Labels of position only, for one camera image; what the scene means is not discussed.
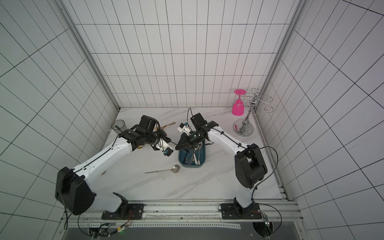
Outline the teal plastic storage box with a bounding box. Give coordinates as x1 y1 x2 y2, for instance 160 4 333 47
178 141 206 168

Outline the large silver spoon front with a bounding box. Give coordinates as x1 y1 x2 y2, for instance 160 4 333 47
145 165 180 174

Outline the small silver spoon front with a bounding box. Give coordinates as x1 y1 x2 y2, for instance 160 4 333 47
193 147 201 165

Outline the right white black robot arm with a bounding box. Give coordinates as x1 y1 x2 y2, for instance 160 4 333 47
176 113 268 211

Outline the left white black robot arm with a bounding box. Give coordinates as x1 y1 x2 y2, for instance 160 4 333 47
55 115 173 216

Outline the small gold ornate spoon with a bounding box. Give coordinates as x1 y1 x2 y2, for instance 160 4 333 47
155 122 176 131

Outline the grey translucent cup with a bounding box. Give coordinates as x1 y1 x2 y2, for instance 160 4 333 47
111 120 128 135

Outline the chrome glass holder stand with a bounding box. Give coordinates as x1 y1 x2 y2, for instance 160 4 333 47
233 88 274 137

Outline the pink upside-down wine glass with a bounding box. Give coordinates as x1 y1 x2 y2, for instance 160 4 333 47
232 89 247 117

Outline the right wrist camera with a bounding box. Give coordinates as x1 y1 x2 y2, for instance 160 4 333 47
178 122 192 136

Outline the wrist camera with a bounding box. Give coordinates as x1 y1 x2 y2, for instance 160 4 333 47
154 139 174 157
178 122 192 136

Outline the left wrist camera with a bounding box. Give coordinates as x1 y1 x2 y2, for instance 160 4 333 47
154 139 174 157

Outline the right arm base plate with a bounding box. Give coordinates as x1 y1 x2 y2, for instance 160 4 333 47
218 203 263 220

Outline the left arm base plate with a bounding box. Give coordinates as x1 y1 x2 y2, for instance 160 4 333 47
102 203 145 221

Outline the aluminium rail frame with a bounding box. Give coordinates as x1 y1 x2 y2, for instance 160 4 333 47
54 200 309 240

